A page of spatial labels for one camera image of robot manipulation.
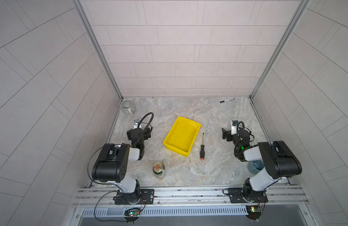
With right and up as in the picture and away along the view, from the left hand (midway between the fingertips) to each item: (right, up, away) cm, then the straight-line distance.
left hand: (142, 124), depth 94 cm
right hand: (+59, -1, +1) cm, 59 cm away
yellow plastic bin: (+26, -8, -2) cm, 28 cm away
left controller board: (+3, -37, -29) cm, 48 cm away
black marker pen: (+64, +18, +22) cm, 70 cm away
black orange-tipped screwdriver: (+39, -15, -8) cm, 43 cm away
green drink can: (+14, -19, -23) cm, 33 cm away
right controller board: (+62, -39, -26) cm, 78 cm away
